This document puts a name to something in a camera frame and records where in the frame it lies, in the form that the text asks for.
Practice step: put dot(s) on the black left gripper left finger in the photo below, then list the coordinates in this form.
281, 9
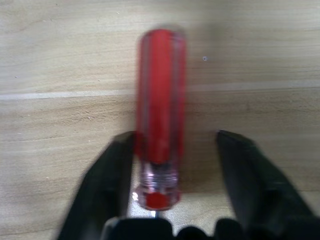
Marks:
105, 180

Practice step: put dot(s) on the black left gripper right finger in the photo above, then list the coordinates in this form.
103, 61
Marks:
260, 190

